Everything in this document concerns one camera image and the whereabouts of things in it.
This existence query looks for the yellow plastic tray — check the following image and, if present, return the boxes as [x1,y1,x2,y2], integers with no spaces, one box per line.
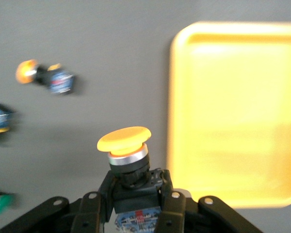
[166,21,291,210]

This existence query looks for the green push button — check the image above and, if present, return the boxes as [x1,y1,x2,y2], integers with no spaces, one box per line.
[0,102,16,149]
[0,186,17,217]

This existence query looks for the dark grey table cover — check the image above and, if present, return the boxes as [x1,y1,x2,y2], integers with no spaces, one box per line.
[0,0,291,233]

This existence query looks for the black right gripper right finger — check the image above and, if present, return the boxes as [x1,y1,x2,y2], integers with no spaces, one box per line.
[155,169,264,233]

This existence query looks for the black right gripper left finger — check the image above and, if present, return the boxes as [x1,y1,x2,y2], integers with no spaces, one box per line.
[0,171,117,233]

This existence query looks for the yellow push button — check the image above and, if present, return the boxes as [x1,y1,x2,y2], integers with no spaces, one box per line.
[96,125,165,233]
[15,59,76,96]

